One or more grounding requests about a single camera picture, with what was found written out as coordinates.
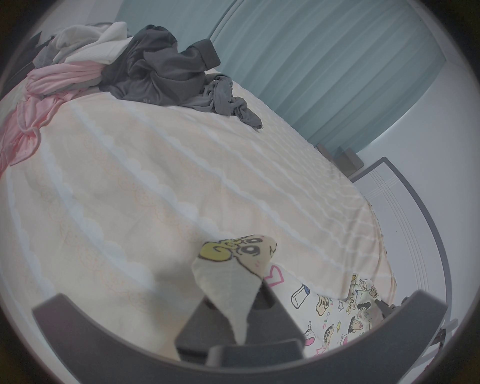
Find white garment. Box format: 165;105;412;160
52;22;132;64

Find grey bedside table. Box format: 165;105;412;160
317;144;362;177

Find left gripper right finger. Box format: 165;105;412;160
246;280;304;344

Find bed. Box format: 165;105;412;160
0;22;452;361

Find black garment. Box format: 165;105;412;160
99;25;221;109

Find white printed pyjama top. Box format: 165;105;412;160
191;232;384;359

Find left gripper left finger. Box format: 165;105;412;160
174;298;239;363

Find blue-green curtain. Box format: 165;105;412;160
208;0;447;151
114;0;240;42

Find dark grey garment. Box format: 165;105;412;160
199;74;263;130

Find pink garment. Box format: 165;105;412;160
0;62;104;177

